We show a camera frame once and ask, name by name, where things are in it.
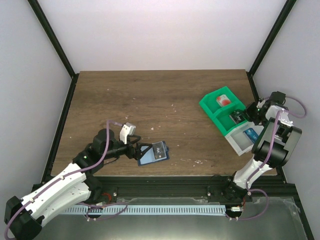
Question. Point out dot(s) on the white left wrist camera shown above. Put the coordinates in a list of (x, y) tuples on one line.
[(127, 129)]

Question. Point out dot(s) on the white bin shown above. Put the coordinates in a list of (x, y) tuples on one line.
[(240, 143)]

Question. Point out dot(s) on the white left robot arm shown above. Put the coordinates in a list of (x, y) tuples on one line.
[(76, 184)]

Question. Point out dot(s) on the black frame post left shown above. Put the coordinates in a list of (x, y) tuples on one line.
[(44, 22)]

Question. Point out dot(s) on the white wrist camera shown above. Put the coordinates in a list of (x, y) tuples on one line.
[(261, 102), (127, 129)]

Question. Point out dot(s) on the red white card in bin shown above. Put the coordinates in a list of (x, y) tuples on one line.
[(223, 100)]

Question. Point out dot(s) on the green bin far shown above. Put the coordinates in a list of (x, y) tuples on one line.
[(208, 102)]

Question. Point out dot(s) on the light blue slotted cable duct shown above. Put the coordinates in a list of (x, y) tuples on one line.
[(149, 210)]

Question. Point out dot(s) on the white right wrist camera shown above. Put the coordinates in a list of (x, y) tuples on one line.
[(261, 102)]

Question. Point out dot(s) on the black front frame rail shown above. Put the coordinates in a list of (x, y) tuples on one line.
[(215, 188)]

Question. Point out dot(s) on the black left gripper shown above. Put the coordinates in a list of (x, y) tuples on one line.
[(131, 154)]

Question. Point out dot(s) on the blue card in bin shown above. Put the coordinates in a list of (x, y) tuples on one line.
[(251, 134)]

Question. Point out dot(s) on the green bin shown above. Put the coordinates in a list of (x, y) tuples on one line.
[(208, 102), (224, 122)]

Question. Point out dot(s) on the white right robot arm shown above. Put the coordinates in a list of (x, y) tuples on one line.
[(274, 138)]

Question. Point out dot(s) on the blue leather card holder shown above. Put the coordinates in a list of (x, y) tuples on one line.
[(148, 158)]

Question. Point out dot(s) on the black frame post right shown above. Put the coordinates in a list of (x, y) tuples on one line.
[(279, 22)]

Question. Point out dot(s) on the green bin middle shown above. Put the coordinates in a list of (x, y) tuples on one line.
[(224, 122)]

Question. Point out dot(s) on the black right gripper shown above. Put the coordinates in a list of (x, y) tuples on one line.
[(248, 113)]

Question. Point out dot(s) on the black frame post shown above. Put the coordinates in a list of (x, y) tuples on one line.
[(279, 22), (44, 22)]

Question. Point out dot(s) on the metal front plate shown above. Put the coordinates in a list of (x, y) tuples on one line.
[(276, 219)]

